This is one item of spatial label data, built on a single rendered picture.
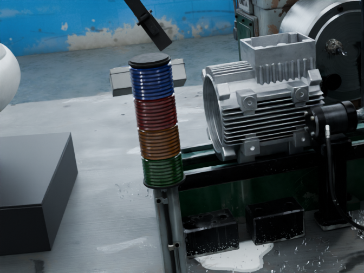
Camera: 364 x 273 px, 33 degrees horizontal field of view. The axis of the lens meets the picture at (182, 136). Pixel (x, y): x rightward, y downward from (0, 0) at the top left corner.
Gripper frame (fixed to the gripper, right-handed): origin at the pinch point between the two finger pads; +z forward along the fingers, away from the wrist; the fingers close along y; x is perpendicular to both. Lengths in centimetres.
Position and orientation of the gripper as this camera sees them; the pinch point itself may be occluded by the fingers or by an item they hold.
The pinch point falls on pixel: (155, 32)
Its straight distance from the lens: 124.1
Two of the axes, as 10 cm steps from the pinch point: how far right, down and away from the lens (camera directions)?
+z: 5.7, 7.3, 3.8
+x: -8.0, 6.0, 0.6
